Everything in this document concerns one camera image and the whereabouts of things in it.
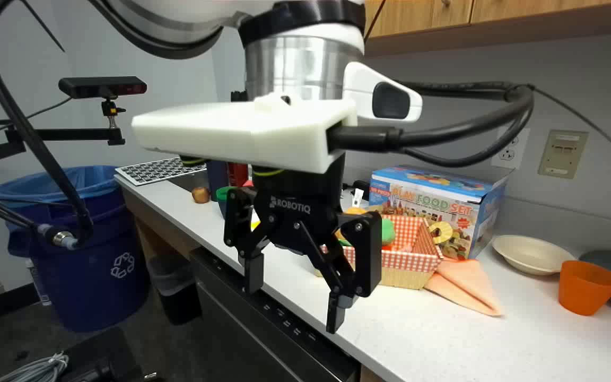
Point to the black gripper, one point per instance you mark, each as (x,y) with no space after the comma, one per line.
(297,204)

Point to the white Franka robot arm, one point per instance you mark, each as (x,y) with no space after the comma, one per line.
(297,64)

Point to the green plushie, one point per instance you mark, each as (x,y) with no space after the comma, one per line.
(388,232)

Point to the dark red jar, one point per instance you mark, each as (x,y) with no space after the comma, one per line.
(238,175)

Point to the red checkered basket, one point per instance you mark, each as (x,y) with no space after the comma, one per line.
(408,267)

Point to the black dishwasher front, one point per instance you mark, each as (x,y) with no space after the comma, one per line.
(248,340)

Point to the dark blue bottle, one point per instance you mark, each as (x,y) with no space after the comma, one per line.
(217,177)

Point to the small brown round object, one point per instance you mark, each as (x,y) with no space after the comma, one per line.
(199,197)

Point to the blue toy food box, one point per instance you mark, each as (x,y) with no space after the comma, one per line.
(425,193)

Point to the small black waste bin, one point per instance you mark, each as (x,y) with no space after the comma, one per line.
(174,289)

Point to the orange folded napkin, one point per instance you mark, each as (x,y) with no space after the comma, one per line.
(468,284)

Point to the cream bowl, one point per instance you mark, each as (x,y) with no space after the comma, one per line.
(531,255)

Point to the blue recycling bin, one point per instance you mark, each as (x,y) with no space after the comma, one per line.
(86,276)

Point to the orange plastic cup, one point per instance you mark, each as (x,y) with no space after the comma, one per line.
(584,289)

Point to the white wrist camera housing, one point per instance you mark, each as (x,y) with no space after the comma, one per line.
(248,135)

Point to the white wall outlet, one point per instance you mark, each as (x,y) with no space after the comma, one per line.
(513,152)

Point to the black stereo camera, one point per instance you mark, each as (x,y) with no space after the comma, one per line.
(100,88)

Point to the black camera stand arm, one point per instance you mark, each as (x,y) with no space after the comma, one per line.
(64,135)

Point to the beige wall plate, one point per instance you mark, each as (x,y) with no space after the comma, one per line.
(563,154)

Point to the wooden wall cabinet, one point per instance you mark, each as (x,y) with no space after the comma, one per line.
(496,22)

